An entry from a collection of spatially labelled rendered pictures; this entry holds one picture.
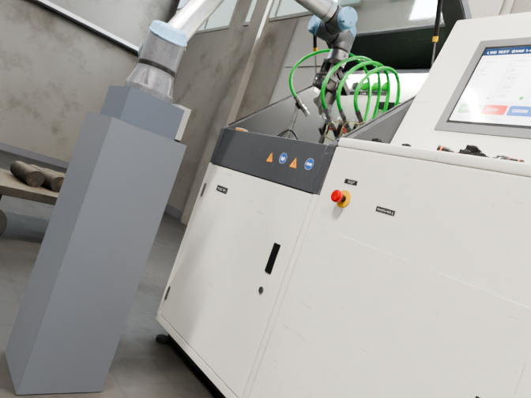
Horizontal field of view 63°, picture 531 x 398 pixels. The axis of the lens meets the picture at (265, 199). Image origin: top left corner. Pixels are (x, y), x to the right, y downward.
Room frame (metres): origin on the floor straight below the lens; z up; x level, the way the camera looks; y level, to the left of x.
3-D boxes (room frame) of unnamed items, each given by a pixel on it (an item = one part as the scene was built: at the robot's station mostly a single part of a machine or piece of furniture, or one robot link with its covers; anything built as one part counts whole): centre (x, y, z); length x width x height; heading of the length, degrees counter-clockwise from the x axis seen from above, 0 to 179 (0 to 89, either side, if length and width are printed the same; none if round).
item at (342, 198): (1.23, -0.20, 0.80); 0.05 x 0.04 x 0.05; 38
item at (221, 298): (1.60, 0.06, 0.44); 0.65 x 0.02 x 0.68; 38
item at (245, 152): (1.61, 0.05, 0.87); 0.62 x 0.04 x 0.16; 38
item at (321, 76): (1.71, -0.08, 1.26); 0.09 x 0.08 x 0.12; 128
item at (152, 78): (1.33, 0.45, 0.95); 0.15 x 0.15 x 0.10
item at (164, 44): (1.34, 0.45, 1.07); 0.13 x 0.12 x 0.14; 24
